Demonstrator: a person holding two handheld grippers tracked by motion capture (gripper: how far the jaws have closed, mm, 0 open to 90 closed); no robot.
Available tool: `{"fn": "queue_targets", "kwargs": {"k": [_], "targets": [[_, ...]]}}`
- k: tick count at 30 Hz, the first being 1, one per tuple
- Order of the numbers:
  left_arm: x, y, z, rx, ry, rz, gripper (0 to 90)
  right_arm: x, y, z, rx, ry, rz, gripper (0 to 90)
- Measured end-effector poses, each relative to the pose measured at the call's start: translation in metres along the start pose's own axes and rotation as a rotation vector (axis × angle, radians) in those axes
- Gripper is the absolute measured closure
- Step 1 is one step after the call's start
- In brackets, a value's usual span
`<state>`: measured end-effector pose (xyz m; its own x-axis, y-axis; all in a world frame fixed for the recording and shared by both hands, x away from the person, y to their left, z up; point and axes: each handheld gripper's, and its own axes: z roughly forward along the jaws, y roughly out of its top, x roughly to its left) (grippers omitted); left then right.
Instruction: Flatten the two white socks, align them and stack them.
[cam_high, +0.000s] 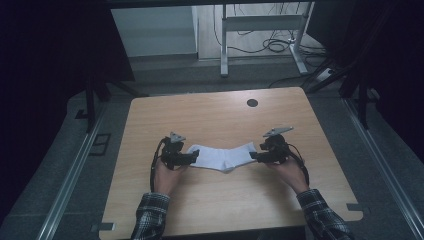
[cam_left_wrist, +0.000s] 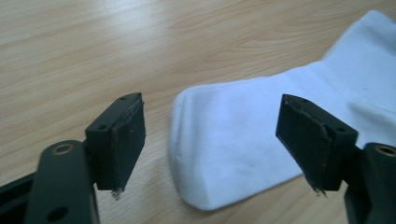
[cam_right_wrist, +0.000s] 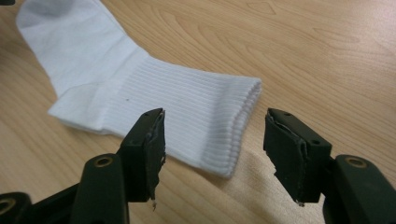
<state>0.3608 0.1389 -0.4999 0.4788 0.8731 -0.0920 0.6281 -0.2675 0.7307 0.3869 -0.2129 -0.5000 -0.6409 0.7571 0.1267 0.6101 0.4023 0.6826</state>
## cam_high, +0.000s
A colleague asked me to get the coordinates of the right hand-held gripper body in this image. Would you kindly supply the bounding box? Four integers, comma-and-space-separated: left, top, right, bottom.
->
259, 125, 295, 165

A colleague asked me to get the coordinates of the aluminium floor rail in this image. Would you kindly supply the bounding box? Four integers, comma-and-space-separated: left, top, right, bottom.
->
35, 105, 108, 240
343, 98, 424, 240

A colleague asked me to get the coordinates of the white wall panel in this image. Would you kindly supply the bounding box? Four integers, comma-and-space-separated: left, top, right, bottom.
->
110, 5, 199, 59

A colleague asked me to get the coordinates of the grey tape tab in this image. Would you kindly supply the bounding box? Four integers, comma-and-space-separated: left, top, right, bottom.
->
90, 222, 116, 233

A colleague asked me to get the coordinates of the dark curtain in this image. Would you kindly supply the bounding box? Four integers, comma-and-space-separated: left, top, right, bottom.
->
306, 0, 424, 164

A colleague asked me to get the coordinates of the left hand-held gripper black cable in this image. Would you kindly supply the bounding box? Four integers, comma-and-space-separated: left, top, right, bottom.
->
149, 136, 168, 194

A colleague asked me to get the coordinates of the white power strip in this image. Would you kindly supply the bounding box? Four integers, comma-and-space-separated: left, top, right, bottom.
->
314, 67, 335, 83

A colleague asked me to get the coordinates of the black tripod stand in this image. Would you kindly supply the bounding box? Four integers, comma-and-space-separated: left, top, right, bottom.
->
83, 73, 150, 134
303, 56, 381, 131

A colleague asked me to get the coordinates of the black floor cable bundle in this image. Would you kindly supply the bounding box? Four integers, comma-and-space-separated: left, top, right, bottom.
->
213, 3, 328, 68

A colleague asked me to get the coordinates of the person's right hand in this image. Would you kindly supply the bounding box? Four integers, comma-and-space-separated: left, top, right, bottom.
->
266, 155, 310, 195

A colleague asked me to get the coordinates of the hand-held gripper black cable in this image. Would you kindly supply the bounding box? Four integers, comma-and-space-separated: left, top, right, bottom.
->
285, 143, 311, 187
149, 136, 168, 194

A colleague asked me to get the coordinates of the white sock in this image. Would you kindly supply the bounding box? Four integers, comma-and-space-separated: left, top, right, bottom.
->
186, 141, 259, 175

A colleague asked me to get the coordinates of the right hand-held gripper black cable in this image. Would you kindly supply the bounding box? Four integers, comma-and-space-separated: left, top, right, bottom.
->
285, 143, 311, 187

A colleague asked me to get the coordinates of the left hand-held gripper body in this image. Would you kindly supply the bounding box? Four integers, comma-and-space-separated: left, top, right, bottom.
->
160, 131, 189, 171

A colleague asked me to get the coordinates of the person's left hand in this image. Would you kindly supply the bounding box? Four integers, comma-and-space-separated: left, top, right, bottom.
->
152, 159, 188, 197

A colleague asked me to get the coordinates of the white metal desk frame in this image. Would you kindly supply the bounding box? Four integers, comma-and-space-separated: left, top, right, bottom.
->
219, 1, 316, 79

